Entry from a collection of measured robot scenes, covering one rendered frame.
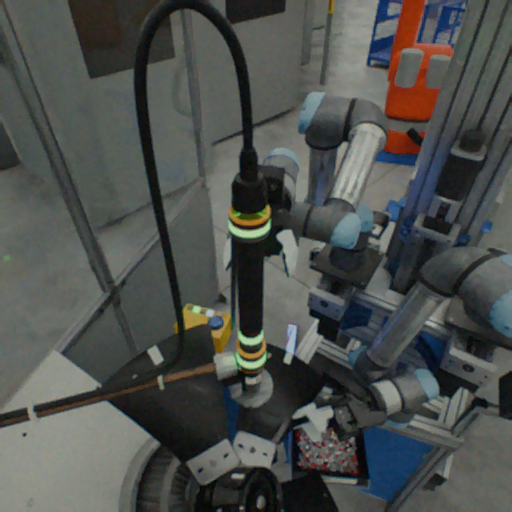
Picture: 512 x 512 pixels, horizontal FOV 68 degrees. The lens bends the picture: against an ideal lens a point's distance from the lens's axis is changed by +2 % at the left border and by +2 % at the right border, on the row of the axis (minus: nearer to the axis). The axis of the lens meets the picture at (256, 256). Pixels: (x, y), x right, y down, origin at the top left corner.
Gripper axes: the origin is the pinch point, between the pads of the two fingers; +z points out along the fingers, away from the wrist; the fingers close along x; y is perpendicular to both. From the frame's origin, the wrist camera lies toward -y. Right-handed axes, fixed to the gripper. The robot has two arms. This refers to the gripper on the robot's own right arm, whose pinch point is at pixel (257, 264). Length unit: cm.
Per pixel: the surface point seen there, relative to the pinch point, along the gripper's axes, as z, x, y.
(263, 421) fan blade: 1.7, -1.7, 47.2
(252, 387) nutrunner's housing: 9.5, -0.6, 18.0
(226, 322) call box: -33, 15, 59
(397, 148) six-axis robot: -363, -100, 154
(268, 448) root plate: 6.9, -3.5, 48.0
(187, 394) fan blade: 6.7, 12.3, 29.3
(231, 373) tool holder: 10.8, 2.3, 12.4
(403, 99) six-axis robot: -371, -95, 105
